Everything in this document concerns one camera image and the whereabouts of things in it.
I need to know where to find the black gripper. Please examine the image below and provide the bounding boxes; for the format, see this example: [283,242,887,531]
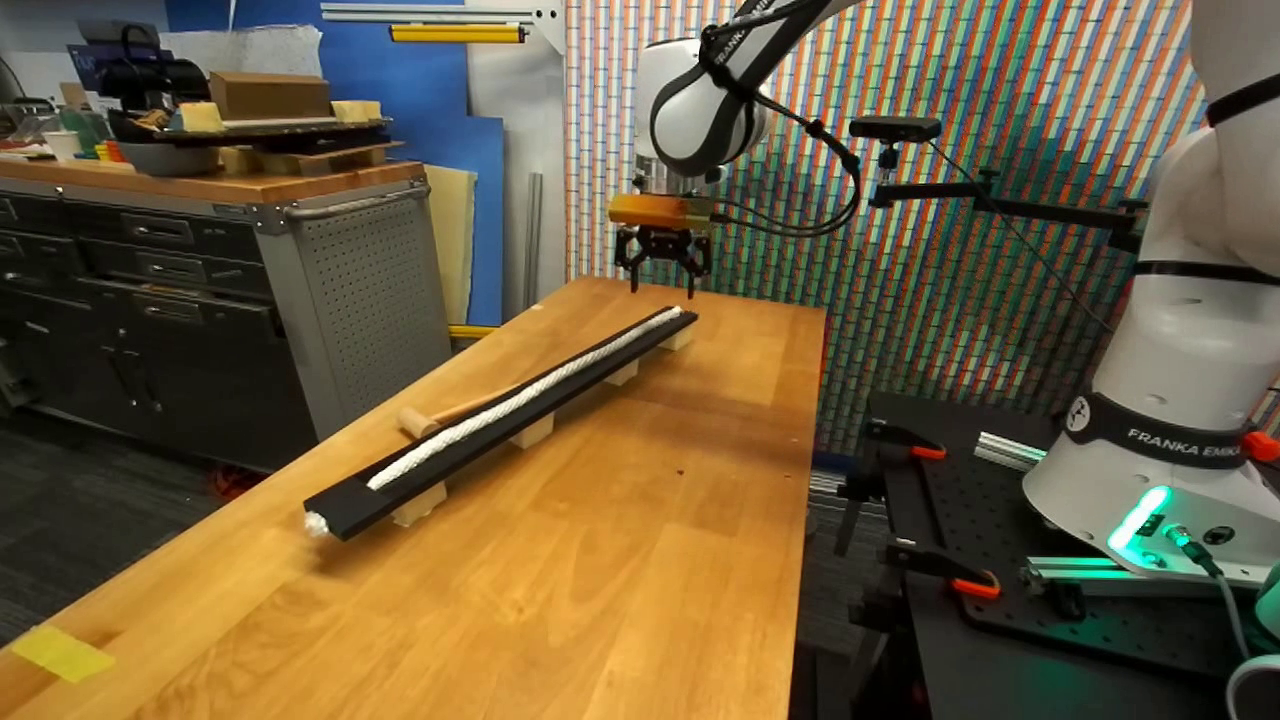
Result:
[609,221,714,300]

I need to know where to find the white rope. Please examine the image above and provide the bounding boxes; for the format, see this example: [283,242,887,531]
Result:
[361,300,686,494]

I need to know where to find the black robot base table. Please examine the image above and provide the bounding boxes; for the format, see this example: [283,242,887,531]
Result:
[796,393,1280,720]

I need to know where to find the green object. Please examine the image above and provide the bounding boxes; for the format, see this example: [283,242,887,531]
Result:
[50,109,110,165]

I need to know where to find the grey metal pole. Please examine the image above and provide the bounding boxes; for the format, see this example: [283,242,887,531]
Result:
[522,166,547,313]

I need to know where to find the white board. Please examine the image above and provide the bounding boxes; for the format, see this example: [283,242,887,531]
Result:
[463,0,570,314]

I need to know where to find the beige foam panel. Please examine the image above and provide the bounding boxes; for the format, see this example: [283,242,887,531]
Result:
[420,165,478,332]

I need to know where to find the loose wooden stick piece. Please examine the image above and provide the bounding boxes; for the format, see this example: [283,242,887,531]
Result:
[397,385,515,441]

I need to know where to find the yellow level bar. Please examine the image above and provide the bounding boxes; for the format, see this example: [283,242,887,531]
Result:
[389,19,528,49]

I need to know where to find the grey metal tool cabinet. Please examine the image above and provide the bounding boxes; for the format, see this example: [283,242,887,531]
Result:
[0,156,456,473]

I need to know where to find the blue foam board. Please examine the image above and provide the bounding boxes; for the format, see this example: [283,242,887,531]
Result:
[164,0,512,332]

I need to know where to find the black clamp orange tip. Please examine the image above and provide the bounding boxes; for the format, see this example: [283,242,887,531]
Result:
[887,534,1009,606]
[856,413,953,468]

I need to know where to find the silver metal bar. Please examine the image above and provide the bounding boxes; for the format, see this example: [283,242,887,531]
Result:
[316,0,563,29]

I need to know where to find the colourful striped backdrop panel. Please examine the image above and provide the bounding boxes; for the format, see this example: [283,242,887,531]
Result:
[558,0,1280,465]

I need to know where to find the short aluminium extrusion bar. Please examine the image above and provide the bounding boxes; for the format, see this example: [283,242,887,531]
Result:
[971,426,1054,473]

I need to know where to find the flat black board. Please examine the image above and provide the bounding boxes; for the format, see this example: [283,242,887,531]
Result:
[108,115,400,150]

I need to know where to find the wooden box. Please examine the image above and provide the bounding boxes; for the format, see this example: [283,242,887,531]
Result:
[205,68,335,127]

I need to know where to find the long aluminium extrusion bar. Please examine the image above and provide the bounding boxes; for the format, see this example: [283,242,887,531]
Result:
[1021,550,1276,593]

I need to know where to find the black tool on cabinet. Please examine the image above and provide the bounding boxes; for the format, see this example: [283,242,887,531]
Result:
[62,19,175,115]

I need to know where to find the yellow tape piece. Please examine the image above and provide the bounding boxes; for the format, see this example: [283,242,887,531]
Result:
[5,620,120,686]

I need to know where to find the black camera on mount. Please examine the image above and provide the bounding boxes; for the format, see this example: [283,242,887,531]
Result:
[849,111,947,143]

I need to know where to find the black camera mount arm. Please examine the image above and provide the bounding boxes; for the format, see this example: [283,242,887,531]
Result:
[869,135,1150,253]

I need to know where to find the long black rail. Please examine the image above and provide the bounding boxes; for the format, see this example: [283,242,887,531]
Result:
[299,303,704,542]

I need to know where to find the grey cable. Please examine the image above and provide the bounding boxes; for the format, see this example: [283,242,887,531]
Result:
[1155,523,1280,720]

